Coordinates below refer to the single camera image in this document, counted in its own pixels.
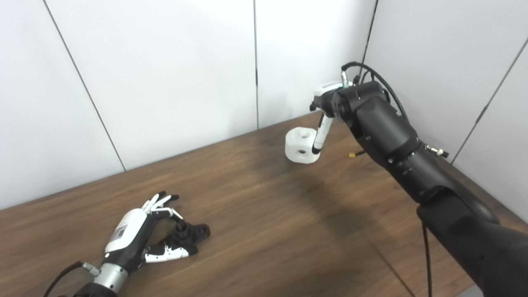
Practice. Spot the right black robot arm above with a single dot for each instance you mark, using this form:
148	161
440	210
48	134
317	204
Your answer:
387	132

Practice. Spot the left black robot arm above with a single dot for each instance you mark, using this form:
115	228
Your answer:
109	278

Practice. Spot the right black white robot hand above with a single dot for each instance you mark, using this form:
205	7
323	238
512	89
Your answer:
326	99

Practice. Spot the black plastic holder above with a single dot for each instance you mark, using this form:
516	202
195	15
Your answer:
194	233

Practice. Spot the round white plastic piece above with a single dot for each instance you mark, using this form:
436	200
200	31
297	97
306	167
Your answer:
295	146

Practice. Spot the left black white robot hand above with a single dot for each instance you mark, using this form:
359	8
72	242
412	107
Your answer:
128	231

